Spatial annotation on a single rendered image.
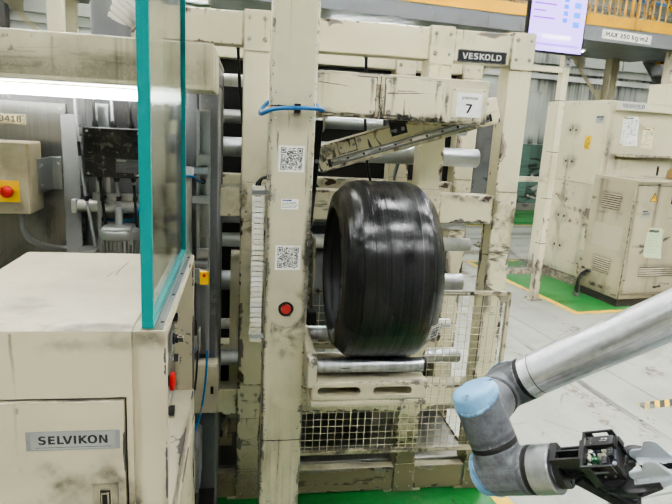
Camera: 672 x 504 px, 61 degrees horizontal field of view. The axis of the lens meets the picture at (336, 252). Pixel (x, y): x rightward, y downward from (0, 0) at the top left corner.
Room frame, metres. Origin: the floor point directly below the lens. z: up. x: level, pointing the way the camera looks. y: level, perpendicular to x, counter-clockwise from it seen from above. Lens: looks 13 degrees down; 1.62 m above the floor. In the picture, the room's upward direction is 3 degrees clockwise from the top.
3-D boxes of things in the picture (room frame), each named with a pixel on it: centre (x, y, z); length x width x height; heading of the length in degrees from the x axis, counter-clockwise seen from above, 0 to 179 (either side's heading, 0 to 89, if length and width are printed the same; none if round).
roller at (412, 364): (1.64, -0.12, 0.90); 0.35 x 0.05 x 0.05; 99
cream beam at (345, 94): (2.09, -0.17, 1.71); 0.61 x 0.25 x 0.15; 99
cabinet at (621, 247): (5.81, -3.12, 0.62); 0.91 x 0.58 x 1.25; 108
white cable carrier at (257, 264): (1.68, 0.23, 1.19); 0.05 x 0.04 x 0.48; 9
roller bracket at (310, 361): (1.75, 0.08, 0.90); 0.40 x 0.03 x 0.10; 9
